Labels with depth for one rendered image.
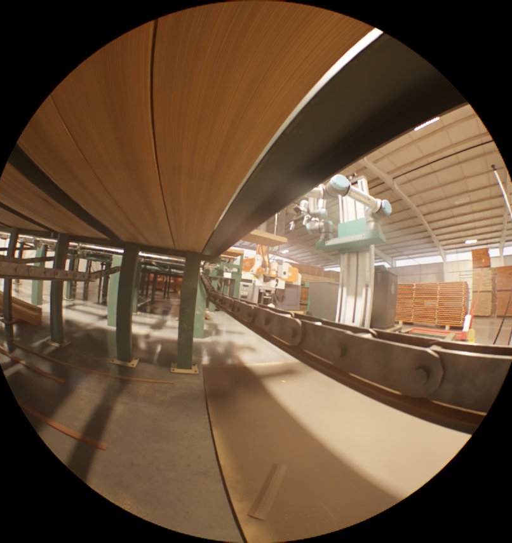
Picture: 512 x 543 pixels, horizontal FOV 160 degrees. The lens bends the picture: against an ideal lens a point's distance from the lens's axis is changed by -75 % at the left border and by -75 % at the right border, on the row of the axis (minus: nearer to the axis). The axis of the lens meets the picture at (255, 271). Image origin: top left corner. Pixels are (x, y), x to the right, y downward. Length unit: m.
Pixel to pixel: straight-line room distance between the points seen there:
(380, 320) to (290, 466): 1.39
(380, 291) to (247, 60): 1.73
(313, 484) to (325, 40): 0.84
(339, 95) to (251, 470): 0.85
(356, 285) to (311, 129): 1.56
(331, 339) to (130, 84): 0.33
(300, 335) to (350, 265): 1.64
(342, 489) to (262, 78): 0.85
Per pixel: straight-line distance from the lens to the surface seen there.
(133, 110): 0.29
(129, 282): 1.20
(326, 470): 0.73
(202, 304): 1.96
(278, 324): 0.23
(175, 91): 0.25
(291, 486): 0.67
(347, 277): 1.78
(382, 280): 1.76
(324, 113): 0.29
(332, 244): 1.67
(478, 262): 10.71
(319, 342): 0.17
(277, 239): 0.97
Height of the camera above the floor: 0.58
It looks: 6 degrees up
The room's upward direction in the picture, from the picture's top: 6 degrees clockwise
